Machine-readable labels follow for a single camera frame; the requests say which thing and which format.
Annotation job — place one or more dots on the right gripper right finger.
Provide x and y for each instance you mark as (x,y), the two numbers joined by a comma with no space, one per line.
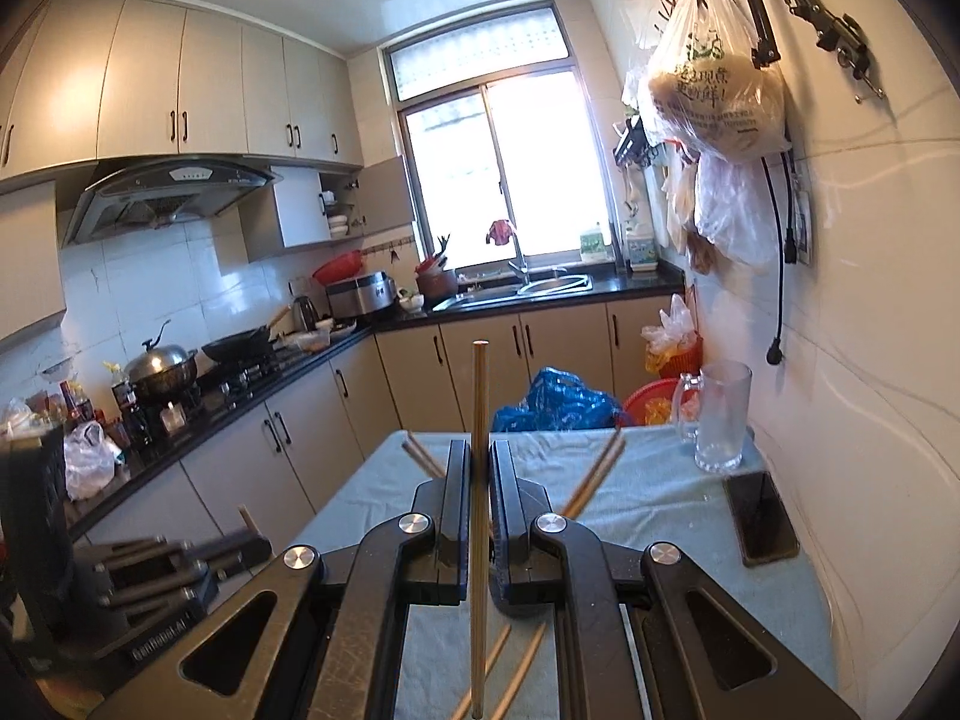
(638,633)

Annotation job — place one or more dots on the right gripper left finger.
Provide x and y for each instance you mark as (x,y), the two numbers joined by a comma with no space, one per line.
(318,635)

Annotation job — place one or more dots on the dark wooden chopstick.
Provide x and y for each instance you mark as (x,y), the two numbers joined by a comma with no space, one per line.
(479,526)

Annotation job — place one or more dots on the steel kitchen sink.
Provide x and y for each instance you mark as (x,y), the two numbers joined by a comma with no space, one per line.
(489,297)

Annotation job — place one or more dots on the black smartphone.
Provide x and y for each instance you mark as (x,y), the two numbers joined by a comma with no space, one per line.
(764,531)

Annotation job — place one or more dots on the red plastic basket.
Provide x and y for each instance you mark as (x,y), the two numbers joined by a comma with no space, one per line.
(651,405)

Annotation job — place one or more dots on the blue plastic bag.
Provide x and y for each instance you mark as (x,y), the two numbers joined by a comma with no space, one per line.
(559,402)

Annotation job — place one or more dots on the clear glass beer mug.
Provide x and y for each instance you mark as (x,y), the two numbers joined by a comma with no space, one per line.
(709,412)

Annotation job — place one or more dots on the steel lidded wok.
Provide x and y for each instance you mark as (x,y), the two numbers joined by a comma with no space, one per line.
(162,370)

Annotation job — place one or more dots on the red waste bin with bags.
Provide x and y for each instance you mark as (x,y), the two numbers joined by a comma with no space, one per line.
(674,346)

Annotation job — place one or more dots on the black frying pan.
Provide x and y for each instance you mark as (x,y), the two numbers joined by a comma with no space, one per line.
(250,344)

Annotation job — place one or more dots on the silver rice cooker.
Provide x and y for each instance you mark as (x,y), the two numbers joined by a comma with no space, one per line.
(361,296)

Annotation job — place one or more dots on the dark utensil crock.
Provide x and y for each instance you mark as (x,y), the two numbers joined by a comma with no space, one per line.
(435,281)

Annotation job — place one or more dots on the red colander bowl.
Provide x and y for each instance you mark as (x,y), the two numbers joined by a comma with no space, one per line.
(342,267)

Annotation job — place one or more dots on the steel faucet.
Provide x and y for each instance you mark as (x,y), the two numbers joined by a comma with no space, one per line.
(503,233)

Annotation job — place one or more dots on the range hood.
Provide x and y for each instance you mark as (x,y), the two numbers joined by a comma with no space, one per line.
(153,194)

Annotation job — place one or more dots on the large hanging plastic bag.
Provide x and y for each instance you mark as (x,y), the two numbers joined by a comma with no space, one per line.
(702,89)

